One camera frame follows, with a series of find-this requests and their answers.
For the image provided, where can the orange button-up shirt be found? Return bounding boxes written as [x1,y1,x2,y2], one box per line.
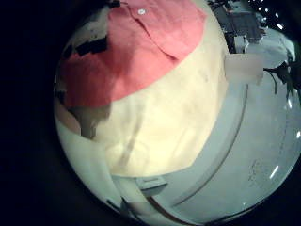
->
[60,0,209,109]

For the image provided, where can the white round plant pot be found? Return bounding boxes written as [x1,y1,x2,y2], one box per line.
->
[224,53,265,87]

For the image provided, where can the grey filing cabinet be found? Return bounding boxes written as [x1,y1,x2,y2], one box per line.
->
[208,0,267,55]

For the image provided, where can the dark green leafy plant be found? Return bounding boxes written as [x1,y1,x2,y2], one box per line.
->
[262,40,301,106]

